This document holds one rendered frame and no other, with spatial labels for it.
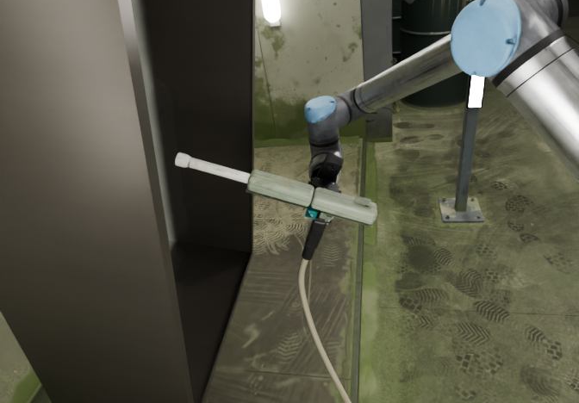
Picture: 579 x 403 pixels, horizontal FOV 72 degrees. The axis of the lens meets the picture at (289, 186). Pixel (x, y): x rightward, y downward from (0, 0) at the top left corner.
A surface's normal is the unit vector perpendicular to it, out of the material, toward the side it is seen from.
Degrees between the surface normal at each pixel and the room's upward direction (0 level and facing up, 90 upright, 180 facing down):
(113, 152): 89
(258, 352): 0
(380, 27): 90
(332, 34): 90
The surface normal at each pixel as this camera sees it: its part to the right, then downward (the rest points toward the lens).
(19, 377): 0.74, -0.47
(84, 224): -0.16, 0.56
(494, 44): -0.85, 0.32
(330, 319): -0.15, -0.82
